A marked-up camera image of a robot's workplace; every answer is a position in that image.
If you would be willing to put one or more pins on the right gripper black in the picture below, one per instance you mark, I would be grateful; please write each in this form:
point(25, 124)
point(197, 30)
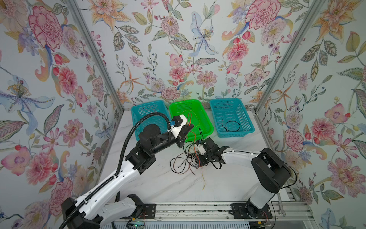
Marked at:
point(202, 162)

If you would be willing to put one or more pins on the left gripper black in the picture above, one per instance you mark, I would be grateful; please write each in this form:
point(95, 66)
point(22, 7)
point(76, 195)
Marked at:
point(180, 138)

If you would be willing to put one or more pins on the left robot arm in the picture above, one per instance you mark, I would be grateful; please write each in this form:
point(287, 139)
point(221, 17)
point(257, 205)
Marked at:
point(91, 210)

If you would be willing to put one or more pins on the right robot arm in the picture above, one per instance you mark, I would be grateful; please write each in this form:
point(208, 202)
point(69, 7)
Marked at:
point(271, 171)

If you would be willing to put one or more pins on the bright green basket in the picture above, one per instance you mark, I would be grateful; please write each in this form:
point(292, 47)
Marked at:
point(196, 114)

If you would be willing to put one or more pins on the teal basket right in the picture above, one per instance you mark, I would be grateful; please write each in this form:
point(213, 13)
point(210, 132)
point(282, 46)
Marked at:
point(231, 118)

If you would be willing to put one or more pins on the silver wrench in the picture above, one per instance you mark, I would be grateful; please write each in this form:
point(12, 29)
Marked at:
point(280, 204)

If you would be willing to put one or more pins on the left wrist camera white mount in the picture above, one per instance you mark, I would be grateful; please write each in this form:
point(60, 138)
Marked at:
point(176, 127)

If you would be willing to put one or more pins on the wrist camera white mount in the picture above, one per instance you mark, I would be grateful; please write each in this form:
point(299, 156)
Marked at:
point(201, 149)
point(176, 127)

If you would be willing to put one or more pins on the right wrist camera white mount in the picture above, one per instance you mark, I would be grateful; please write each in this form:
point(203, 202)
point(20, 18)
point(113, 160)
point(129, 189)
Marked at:
point(201, 149)

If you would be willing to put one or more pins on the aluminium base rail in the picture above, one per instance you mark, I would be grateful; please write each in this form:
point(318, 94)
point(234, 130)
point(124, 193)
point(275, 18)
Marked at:
point(221, 211)

